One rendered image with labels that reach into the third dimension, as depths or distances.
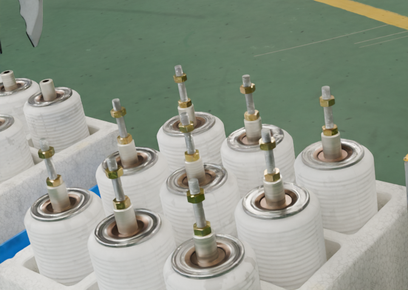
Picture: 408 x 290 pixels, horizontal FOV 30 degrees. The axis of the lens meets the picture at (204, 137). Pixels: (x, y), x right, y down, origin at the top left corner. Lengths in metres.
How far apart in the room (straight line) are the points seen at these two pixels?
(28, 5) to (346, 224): 0.44
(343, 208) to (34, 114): 0.57
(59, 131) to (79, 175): 0.08
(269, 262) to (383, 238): 0.15
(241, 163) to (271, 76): 0.94
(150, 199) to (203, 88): 0.93
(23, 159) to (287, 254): 0.54
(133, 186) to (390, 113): 0.79
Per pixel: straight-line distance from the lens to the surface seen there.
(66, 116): 1.26
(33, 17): 0.84
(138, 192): 0.97
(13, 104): 1.35
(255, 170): 0.97
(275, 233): 0.82
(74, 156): 1.25
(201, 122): 1.07
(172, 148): 1.04
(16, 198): 1.20
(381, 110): 1.64
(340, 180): 0.90
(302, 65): 1.94
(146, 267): 0.83
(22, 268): 0.98
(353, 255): 0.88
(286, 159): 0.98
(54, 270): 0.94
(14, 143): 1.22
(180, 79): 1.04
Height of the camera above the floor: 0.68
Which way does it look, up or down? 25 degrees down
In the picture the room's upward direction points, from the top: 10 degrees counter-clockwise
